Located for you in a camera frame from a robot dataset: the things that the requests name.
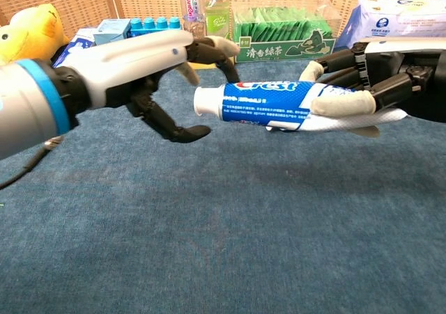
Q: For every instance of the green tea sachet box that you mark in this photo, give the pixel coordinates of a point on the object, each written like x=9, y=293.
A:
x=278, y=46

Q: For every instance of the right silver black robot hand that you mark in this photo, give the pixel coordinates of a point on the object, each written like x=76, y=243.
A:
x=400, y=67

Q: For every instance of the white blue tissue pack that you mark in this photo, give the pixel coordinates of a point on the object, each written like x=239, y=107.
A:
x=400, y=18

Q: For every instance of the blue toy building block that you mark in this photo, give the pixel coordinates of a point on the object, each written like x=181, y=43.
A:
x=153, y=25

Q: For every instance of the green drink bottle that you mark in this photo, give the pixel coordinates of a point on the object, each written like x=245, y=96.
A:
x=217, y=18

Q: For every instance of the clear bottle pink label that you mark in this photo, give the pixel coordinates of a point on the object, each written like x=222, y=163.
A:
x=191, y=7

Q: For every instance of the yellow chick plush toy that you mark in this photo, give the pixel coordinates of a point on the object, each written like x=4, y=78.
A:
x=28, y=32

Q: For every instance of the blue table carpet mat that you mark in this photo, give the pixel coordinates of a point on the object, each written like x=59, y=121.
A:
x=209, y=223

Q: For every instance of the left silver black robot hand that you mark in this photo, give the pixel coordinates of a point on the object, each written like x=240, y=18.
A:
x=132, y=60

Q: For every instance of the long blue toothpaste box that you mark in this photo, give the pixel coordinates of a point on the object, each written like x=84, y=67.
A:
x=80, y=40

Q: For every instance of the Crest toothpaste tube large logo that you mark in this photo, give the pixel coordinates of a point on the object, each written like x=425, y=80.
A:
x=258, y=101

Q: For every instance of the small light blue box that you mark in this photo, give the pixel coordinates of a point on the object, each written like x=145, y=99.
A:
x=111, y=30

